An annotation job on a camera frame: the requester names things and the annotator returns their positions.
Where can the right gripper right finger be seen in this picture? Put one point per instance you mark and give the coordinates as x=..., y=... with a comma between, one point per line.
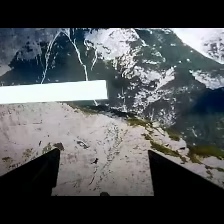
x=175, y=178

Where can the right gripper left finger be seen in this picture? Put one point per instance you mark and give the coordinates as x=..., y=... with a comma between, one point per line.
x=37, y=176

